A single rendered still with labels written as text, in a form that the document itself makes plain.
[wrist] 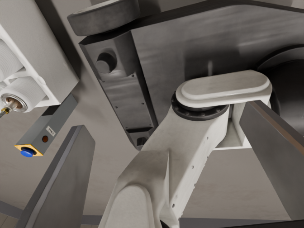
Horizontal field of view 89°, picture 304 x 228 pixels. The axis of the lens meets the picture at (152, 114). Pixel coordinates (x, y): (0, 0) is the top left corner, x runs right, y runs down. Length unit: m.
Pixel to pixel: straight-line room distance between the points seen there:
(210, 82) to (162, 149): 0.19
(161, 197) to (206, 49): 0.38
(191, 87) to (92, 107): 0.62
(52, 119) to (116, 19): 0.50
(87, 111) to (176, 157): 0.69
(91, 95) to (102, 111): 0.11
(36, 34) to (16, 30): 0.07
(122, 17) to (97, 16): 0.06
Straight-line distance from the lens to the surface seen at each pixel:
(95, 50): 0.46
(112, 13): 0.44
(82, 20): 0.46
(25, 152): 0.72
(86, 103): 0.88
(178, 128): 0.36
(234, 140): 0.51
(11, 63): 0.63
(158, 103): 0.56
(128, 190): 0.25
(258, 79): 0.41
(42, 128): 0.74
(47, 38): 0.72
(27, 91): 0.64
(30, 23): 0.69
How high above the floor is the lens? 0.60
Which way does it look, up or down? 47 degrees down
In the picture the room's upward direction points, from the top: 173 degrees counter-clockwise
